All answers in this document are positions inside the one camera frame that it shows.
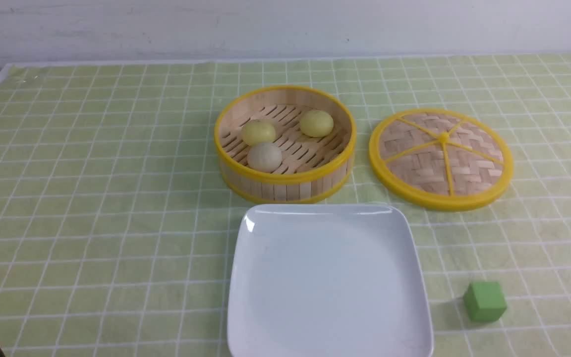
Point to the yellow steamed bun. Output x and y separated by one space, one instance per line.
258 131
316 123

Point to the green checkered tablecloth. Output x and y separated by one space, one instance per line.
117 232

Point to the white square plate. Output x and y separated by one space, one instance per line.
327 281

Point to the bamboo steamer basket yellow rim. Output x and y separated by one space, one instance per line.
312 169

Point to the green cube block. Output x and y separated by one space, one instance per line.
484 301

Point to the grey-white steamed bun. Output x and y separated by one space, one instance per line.
264 157

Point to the woven bamboo steamer lid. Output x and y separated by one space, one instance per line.
440 160

